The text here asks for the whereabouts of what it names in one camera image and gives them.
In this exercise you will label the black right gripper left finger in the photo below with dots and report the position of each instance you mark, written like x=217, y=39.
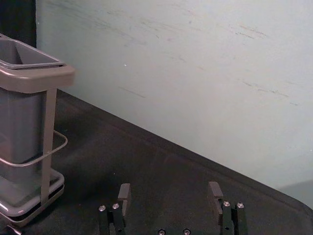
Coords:
x=115, y=215

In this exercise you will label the plain pale wall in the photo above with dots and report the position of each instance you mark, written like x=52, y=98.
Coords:
x=176, y=73

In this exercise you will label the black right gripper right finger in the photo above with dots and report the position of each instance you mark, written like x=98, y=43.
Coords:
x=228, y=215

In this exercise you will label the black table cloth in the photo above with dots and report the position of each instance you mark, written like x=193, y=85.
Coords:
x=156, y=186

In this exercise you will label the black rack with steel bars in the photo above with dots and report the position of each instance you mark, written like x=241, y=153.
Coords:
x=27, y=137

